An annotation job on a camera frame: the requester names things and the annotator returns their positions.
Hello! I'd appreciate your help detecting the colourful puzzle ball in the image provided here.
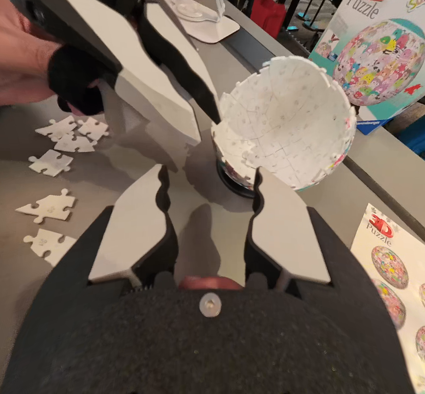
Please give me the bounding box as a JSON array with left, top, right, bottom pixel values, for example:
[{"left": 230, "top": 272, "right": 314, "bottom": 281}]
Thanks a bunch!
[{"left": 211, "top": 56, "right": 357, "bottom": 192}]

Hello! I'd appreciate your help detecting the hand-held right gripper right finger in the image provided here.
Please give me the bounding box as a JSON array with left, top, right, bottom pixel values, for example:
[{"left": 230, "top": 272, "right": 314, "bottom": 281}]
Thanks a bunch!
[{"left": 244, "top": 166, "right": 331, "bottom": 292}]

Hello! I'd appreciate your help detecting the blue fabric bag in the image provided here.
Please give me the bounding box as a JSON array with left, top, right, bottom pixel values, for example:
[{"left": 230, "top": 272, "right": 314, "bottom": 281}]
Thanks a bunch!
[{"left": 392, "top": 117, "right": 425, "bottom": 157}]

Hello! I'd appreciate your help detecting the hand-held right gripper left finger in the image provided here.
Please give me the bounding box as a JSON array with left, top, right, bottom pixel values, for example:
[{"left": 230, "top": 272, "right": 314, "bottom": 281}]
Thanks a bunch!
[{"left": 88, "top": 164, "right": 178, "bottom": 288}]

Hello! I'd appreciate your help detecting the white desk stand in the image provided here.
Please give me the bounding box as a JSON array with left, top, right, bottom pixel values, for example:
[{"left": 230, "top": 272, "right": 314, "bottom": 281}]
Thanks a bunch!
[{"left": 156, "top": 0, "right": 241, "bottom": 44}]

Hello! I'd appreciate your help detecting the white puzzle leaflet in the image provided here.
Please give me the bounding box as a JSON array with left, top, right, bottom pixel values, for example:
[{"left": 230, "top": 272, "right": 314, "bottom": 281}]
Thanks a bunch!
[{"left": 350, "top": 203, "right": 425, "bottom": 389}]

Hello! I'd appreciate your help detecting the person's left hand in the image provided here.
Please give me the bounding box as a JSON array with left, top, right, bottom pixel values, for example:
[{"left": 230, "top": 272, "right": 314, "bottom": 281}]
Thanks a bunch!
[{"left": 0, "top": 0, "right": 73, "bottom": 107}]

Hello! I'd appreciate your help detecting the red cloth bag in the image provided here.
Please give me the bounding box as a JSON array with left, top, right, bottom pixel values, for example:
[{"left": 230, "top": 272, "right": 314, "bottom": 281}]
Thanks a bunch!
[{"left": 251, "top": 0, "right": 286, "bottom": 40}]

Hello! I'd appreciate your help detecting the colourful puzzle box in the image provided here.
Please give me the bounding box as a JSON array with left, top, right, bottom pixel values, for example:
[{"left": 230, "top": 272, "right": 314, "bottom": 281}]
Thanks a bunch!
[{"left": 309, "top": 0, "right": 425, "bottom": 133}]

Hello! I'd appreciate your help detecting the row of white puzzle pieces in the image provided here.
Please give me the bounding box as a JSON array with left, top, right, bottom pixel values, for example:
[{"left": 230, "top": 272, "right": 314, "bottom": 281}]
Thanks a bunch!
[{"left": 15, "top": 115, "right": 111, "bottom": 267}]

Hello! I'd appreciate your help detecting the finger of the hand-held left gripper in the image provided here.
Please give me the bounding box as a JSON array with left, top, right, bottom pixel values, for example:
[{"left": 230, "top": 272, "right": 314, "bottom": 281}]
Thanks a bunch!
[
  {"left": 138, "top": 2, "right": 221, "bottom": 124},
  {"left": 60, "top": 0, "right": 201, "bottom": 146}
]

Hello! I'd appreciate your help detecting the black ball stand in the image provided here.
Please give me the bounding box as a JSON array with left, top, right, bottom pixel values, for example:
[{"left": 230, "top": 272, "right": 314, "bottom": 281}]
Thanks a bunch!
[{"left": 216, "top": 160, "right": 257, "bottom": 199}]

